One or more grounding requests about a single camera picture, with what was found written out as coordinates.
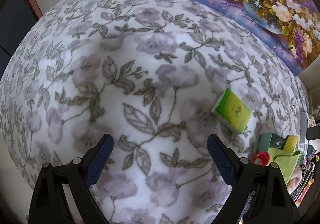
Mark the yellow green sponge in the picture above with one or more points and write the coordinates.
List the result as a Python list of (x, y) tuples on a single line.
[(290, 143)]

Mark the green cloth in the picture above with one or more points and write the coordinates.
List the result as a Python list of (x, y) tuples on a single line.
[(286, 161)]

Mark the red tape roll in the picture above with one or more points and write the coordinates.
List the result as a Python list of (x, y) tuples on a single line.
[(261, 158)]

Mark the teal white tray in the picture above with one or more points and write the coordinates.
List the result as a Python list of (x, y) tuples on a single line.
[(272, 140)]

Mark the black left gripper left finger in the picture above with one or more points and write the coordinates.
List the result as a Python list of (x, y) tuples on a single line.
[(81, 173)]

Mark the black power adapter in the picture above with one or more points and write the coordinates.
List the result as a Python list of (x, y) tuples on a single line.
[(313, 133)]

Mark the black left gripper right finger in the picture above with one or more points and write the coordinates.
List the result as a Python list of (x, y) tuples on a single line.
[(242, 176)]

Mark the pink fluffy towel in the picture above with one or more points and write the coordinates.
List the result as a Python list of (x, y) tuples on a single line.
[(294, 180)]

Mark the white power strip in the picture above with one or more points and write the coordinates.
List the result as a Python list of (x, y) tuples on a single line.
[(303, 126)]

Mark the black white patterned scrunchie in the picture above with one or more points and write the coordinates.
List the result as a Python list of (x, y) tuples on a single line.
[(307, 172)]

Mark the green tissue pack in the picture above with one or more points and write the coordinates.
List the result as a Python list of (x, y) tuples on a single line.
[(231, 111)]

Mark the floral grey blanket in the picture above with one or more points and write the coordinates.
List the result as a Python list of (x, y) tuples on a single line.
[(148, 72)]

